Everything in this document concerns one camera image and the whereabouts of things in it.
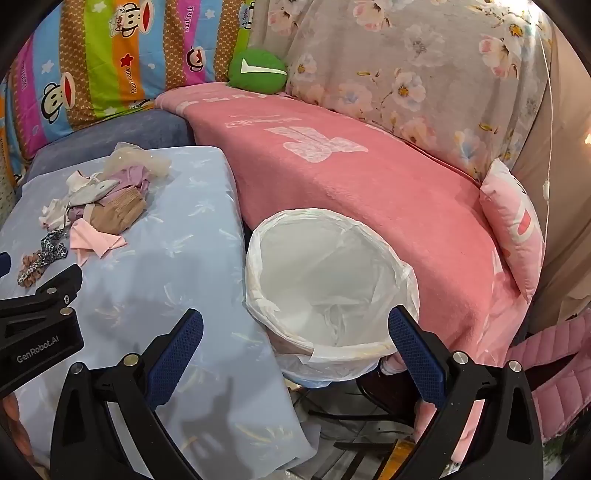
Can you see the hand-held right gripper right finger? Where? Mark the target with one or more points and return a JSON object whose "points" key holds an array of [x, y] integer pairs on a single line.
{"points": [[415, 355]]}

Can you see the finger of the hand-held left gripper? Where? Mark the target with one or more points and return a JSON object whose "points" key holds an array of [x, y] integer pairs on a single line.
{"points": [[41, 304], [3, 264]]}

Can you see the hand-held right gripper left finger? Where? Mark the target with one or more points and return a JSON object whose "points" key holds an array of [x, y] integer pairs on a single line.
{"points": [[178, 360]]}

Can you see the brown leopard scrunchie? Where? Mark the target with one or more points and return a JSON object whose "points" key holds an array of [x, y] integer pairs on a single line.
{"points": [[30, 272]]}

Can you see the black white leopard scrunchie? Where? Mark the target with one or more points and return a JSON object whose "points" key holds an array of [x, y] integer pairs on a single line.
{"points": [[54, 249]]}

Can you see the plain white sock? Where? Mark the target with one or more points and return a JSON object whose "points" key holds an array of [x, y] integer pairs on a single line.
{"points": [[54, 213]]}

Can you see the light pink cloth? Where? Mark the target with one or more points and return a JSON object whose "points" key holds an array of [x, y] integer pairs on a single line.
{"points": [[92, 240]]}

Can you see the grey-white cloth piece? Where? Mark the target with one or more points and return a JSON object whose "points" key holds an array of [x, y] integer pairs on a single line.
{"points": [[99, 190]]}

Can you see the bin with white plastic liner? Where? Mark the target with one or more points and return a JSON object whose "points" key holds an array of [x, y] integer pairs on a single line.
{"points": [[323, 277]]}

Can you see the purple cloth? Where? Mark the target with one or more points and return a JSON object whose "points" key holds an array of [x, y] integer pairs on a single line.
{"points": [[131, 177]]}

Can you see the beige sheer cloth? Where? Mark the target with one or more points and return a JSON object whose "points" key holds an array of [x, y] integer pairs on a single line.
{"points": [[157, 164]]}

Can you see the light blue palm-print cloth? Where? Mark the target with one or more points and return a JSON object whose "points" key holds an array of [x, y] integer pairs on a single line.
{"points": [[184, 240]]}

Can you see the pink quilted fabric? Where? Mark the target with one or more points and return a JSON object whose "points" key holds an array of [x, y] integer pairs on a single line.
{"points": [[563, 369]]}

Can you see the pink cartoon pillow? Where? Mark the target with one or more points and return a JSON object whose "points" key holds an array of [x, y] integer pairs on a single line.
{"points": [[512, 230]]}

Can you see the pink blanket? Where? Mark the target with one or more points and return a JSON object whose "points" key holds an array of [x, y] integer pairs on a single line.
{"points": [[346, 184]]}

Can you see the blue-grey cushion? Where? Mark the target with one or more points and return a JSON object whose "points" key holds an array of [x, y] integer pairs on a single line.
{"points": [[138, 129]]}

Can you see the striped cartoon monkey quilt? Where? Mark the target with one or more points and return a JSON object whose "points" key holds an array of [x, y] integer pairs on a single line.
{"points": [[115, 60]]}

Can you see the green round cushion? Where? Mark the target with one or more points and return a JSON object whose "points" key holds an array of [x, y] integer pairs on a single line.
{"points": [[256, 71]]}

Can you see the grey floral blanket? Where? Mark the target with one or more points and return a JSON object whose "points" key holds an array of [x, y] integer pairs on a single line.
{"points": [[392, 55]]}

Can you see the black metal frame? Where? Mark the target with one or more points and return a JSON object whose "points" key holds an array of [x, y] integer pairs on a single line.
{"points": [[369, 417]]}

